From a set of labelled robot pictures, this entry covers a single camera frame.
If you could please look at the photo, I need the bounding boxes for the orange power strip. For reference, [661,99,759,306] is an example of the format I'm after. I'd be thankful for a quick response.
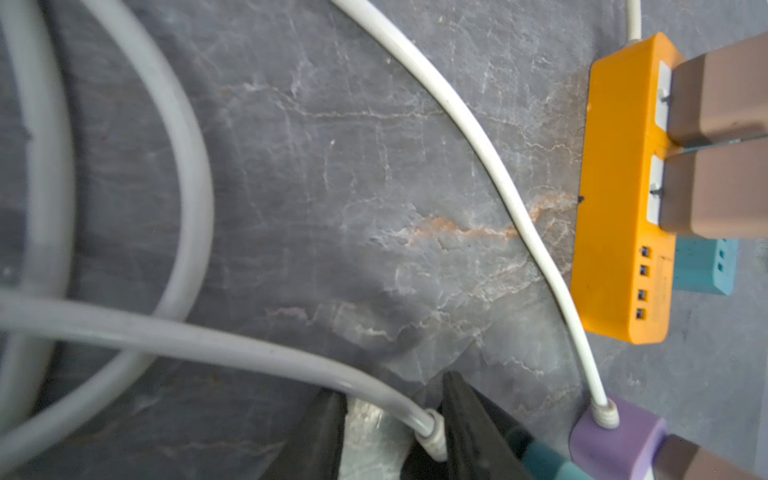
[570,33,684,345]

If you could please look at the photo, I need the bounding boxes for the pink adapter on purple strip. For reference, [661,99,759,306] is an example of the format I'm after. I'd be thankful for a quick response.
[652,435,759,480]

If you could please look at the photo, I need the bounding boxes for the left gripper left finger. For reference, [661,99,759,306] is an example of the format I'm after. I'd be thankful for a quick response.
[261,389,347,479]

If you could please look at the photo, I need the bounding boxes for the purple power strip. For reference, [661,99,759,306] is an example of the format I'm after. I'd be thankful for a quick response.
[569,397,668,480]

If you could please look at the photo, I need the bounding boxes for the white cable of orange strip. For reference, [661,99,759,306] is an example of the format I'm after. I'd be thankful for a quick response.
[626,0,643,44]

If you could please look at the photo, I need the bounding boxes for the white cable of black strip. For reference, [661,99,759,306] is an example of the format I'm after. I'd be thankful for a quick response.
[0,0,448,475]

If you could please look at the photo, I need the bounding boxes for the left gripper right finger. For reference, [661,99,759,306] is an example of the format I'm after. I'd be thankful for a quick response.
[442,371,531,479]

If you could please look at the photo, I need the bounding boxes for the black power strip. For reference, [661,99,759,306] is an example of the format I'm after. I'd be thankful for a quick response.
[400,443,449,480]

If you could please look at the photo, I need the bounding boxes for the teal power strip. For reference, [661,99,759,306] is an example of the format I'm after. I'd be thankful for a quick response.
[673,238,739,296]

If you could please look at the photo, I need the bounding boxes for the teal plug adapter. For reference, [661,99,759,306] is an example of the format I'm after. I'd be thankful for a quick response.
[522,440,592,480]

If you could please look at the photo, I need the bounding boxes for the pink adapter orange strip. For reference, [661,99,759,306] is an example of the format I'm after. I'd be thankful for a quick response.
[659,137,767,239]
[667,33,767,147]

